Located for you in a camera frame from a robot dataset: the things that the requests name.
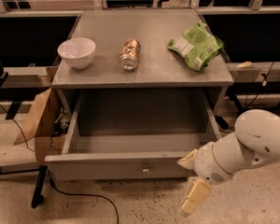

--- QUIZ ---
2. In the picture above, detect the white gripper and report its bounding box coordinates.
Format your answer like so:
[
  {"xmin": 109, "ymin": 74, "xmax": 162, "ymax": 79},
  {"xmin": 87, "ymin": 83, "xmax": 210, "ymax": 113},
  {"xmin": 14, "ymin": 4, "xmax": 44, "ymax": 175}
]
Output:
[{"xmin": 177, "ymin": 142, "xmax": 232, "ymax": 217}]

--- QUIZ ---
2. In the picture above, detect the grey top drawer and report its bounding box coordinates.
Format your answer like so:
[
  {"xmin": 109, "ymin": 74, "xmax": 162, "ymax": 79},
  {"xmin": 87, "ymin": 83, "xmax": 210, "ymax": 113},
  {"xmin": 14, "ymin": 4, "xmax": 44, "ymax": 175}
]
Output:
[{"xmin": 46, "ymin": 89, "xmax": 220, "ymax": 180}]

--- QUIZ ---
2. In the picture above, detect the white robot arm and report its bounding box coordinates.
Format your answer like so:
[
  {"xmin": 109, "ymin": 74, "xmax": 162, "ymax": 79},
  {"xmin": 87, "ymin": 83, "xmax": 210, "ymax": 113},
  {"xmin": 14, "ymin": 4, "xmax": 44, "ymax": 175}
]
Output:
[{"xmin": 177, "ymin": 109, "xmax": 280, "ymax": 216}]

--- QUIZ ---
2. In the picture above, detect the brass drawer knob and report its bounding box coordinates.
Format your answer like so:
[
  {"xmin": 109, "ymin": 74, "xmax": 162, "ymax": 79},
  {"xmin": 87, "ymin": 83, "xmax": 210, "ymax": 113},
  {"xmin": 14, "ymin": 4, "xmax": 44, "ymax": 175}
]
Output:
[{"xmin": 142, "ymin": 163, "xmax": 150, "ymax": 173}]

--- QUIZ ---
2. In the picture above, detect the yellow foam scrap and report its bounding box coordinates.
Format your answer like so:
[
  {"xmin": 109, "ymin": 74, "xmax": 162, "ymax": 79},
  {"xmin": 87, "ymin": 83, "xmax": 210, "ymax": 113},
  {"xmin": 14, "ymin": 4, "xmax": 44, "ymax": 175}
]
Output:
[{"xmin": 236, "ymin": 61, "xmax": 252, "ymax": 69}]

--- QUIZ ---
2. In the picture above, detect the grey cabinet table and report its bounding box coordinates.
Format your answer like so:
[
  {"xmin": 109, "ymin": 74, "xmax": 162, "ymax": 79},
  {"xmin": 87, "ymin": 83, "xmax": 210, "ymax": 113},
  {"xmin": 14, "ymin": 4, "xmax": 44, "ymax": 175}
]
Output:
[{"xmin": 52, "ymin": 9, "xmax": 233, "ymax": 112}]

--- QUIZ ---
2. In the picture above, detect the green chip bag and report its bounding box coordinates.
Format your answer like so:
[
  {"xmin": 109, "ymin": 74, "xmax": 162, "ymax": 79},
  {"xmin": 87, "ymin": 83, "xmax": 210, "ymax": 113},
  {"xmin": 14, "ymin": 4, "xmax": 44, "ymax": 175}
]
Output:
[{"xmin": 167, "ymin": 22, "xmax": 223, "ymax": 72}]

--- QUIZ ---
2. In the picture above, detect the golden metal can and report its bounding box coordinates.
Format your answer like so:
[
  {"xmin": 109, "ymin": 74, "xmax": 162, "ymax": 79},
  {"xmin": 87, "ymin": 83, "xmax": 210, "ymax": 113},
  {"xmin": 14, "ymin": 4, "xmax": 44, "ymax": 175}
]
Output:
[{"xmin": 119, "ymin": 39, "xmax": 141, "ymax": 71}]

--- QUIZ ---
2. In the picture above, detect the brown cardboard box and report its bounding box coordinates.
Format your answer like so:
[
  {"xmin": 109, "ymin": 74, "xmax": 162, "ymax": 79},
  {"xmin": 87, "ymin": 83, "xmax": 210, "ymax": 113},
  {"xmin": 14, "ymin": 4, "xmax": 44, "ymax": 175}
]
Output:
[{"xmin": 14, "ymin": 89, "xmax": 66, "ymax": 164}]

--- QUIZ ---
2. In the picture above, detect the black stand leg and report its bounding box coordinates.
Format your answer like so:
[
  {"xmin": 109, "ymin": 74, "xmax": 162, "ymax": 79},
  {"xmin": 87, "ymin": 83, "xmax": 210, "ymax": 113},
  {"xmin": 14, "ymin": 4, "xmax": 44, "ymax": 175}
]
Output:
[{"xmin": 31, "ymin": 165, "xmax": 48, "ymax": 208}]

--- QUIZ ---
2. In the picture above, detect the white ceramic bowl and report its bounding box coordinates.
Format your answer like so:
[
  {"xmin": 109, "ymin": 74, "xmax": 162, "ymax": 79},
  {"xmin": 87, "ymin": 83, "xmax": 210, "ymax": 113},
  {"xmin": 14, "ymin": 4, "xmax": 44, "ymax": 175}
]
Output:
[{"xmin": 57, "ymin": 37, "xmax": 96, "ymax": 69}]

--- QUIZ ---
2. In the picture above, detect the black floor cable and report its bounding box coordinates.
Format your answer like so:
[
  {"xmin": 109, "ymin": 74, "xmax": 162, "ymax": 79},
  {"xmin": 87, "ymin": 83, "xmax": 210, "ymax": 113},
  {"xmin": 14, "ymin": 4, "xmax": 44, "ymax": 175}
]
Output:
[{"xmin": 47, "ymin": 171, "xmax": 119, "ymax": 224}]

